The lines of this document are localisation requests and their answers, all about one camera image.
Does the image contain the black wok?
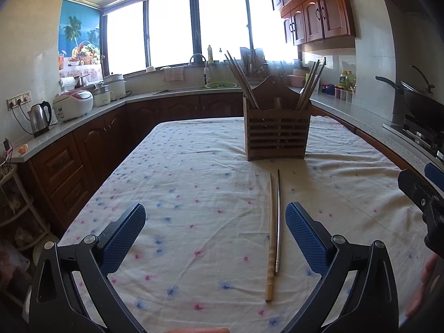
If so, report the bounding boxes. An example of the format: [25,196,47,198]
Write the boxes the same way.
[375,64,444,130]

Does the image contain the bundle of wooden chopsticks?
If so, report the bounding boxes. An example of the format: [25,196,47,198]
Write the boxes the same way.
[224,50,260,110]

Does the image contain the small white steamer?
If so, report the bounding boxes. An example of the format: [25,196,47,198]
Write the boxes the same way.
[90,85,112,108]

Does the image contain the bundle of grey chopsticks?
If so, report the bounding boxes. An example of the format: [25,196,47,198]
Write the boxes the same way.
[295,59,327,112]

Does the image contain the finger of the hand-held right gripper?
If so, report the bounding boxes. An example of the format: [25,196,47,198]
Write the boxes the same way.
[425,162,444,183]
[397,169,444,216]

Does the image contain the person's right hand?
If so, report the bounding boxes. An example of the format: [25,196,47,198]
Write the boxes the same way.
[405,253,444,320]

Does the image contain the crumpled plastic bag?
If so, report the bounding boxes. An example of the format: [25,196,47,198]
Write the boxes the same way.
[0,239,31,276]

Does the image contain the steel electric kettle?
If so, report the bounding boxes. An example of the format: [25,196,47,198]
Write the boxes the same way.
[28,101,53,138]

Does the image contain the steel kitchen faucet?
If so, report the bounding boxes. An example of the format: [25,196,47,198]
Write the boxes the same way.
[189,53,211,86]

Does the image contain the large kitchen window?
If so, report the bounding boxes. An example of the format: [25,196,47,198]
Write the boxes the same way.
[100,0,299,77]

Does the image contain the red and white rice cooker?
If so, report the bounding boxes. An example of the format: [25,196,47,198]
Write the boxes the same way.
[52,89,94,123]

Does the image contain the wooden utensil holder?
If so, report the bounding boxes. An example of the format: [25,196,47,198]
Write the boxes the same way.
[242,75,312,162]

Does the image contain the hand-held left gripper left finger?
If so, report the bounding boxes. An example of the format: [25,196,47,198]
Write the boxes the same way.
[28,203,148,333]

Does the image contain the wooden base cabinets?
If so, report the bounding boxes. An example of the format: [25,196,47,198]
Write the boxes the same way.
[19,92,418,232]

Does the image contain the ridged-end wooden chopstick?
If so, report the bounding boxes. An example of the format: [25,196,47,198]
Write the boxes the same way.
[265,173,276,302]

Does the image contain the wooden wall cabinets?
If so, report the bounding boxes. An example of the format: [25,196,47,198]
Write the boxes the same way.
[262,0,357,47]

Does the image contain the wall outlet strip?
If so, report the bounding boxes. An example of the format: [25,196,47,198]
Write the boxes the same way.
[6,92,33,110]

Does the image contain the pink plastic bowl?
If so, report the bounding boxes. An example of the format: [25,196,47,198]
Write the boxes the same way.
[288,69,306,87]

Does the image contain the wire dish rack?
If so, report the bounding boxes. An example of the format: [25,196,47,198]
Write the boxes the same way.
[239,46,268,77]

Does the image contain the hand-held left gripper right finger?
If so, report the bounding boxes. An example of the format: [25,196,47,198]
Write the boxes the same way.
[284,202,399,333]

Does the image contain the kitchen sink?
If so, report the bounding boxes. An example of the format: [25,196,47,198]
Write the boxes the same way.
[153,87,206,95]

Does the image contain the gas stove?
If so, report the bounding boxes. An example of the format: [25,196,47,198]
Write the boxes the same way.
[382,114,444,163]

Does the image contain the white floral tablecloth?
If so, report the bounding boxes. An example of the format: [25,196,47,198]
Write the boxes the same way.
[57,115,439,333]

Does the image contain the white metal storage rack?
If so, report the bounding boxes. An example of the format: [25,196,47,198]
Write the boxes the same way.
[0,162,53,262]

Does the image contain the metal chopstick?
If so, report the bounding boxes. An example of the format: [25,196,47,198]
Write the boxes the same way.
[275,168,282,274]

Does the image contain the pink dish towel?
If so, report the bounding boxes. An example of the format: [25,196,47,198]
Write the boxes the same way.
[163,66,185,82]

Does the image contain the tropical fruit wall poster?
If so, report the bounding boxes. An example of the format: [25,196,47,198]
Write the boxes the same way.
[57,0,103,80]

